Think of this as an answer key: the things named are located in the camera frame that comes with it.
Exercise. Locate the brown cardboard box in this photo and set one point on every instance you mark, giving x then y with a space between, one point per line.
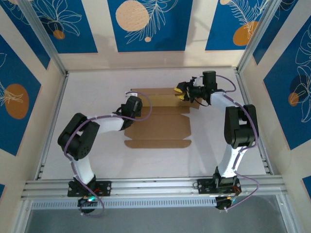
158 128

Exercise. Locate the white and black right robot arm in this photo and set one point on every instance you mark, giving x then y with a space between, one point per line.
240 136

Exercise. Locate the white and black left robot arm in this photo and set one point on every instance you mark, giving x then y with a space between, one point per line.
109 123

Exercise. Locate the black controller board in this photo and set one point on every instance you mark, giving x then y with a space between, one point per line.
88 202
224 204

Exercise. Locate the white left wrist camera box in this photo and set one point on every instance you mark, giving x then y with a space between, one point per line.
131 93

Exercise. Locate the blue floral wall panel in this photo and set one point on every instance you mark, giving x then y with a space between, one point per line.
272 41
82 36
279 97
218 24
29 41
14 72
170 29

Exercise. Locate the aluminium corner post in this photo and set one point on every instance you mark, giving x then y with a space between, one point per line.
46 41
257 34

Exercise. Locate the aluminium table side rail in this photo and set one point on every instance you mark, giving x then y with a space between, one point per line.
264 155
57 106

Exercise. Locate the long aluminium mounting rail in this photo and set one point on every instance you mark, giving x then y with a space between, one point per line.
155 188

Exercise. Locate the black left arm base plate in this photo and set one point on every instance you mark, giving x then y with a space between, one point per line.
104 188

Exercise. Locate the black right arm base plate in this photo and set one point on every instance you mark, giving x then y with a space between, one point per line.
205 187

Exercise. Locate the aluminium frame bar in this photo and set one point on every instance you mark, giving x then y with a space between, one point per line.
288 216
23 218

